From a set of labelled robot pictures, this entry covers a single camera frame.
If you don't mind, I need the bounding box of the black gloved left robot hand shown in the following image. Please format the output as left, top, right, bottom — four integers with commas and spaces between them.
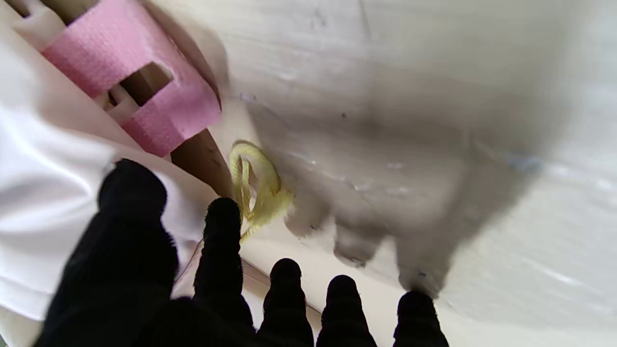
34, 159, 450, 347

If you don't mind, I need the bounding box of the pale pink backpack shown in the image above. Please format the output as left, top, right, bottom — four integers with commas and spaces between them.
0, 0, 235, 347

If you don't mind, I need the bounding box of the yellow cord tassel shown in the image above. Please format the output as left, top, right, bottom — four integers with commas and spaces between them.
228, 140, 294, 244

